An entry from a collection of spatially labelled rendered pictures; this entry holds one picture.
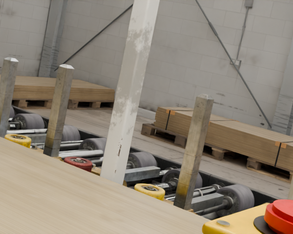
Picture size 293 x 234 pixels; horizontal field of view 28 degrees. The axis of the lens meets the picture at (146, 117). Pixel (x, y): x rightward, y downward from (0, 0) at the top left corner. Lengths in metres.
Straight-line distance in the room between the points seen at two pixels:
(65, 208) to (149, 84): 7.77
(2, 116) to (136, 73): 0.66
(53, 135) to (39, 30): 8.32
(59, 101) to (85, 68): 7.97
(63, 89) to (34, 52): 8.32
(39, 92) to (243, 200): 6.13
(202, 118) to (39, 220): 0.56
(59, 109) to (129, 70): 0.40
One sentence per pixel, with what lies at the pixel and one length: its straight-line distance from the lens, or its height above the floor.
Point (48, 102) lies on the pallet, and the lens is 8.05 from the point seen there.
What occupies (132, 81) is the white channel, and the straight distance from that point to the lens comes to 1.49.
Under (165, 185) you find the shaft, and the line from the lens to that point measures 1.95.
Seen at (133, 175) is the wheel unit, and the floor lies 0.84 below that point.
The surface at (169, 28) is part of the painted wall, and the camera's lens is 8.87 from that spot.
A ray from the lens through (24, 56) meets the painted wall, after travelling 10.00.
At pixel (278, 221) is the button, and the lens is 0.26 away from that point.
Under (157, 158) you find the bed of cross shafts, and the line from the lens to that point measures 2.23.
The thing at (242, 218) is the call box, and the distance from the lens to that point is 0.28.
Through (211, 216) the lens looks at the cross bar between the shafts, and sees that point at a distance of 1.98.
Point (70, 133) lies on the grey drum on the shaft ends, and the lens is 2.38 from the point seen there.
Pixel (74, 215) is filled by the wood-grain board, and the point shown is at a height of 0.90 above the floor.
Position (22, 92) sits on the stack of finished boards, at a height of 0.23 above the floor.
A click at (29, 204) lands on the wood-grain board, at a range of 1.24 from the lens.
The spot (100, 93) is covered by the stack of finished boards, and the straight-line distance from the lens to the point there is 8.88.
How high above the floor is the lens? 1.30
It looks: 8 degrees down
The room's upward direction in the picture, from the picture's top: 11 degrees clockwise
